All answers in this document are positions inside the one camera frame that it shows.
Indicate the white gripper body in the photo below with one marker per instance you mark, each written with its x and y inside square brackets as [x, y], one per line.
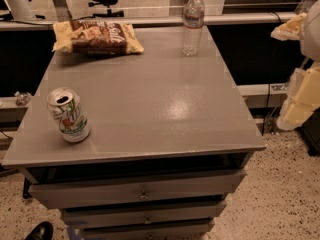
[312, 34]

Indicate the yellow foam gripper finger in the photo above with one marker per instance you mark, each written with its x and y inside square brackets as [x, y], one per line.
[303, 98]
[291, 29]

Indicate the white green 7up can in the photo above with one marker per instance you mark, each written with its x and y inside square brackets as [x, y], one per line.
[65, 107]

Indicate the clear plastic water bottle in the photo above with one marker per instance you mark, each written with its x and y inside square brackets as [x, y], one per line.
[193, 21]

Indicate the top grey drawer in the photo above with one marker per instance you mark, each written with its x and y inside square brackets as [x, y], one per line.
[137, 189]

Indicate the grey drawer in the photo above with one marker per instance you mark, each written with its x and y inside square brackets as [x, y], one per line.
[148, 232]
[144, 215]
[137, 189]

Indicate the grey drawer cabinet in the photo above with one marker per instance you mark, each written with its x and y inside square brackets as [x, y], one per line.
[157, 113]

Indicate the bottom grey drawer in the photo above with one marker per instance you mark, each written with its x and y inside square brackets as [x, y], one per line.
[148, 232]

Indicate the yellow brown chip bag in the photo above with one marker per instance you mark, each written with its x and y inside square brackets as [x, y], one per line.
[96, 37]

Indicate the middle grey drawer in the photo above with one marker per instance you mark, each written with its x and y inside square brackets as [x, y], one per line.
[144, 215]

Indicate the small crumpled clear object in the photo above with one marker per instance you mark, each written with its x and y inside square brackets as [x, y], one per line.
[22, 99]

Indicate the white pipe top left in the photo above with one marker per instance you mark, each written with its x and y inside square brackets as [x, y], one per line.
[20, 10]

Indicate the black shoe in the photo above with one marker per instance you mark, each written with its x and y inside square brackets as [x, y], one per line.
[43, 231]

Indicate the grey bracket block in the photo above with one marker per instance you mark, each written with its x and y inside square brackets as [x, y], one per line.
[264, 95]

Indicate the grey metal rail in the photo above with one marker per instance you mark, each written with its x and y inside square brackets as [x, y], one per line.
[224, 19]

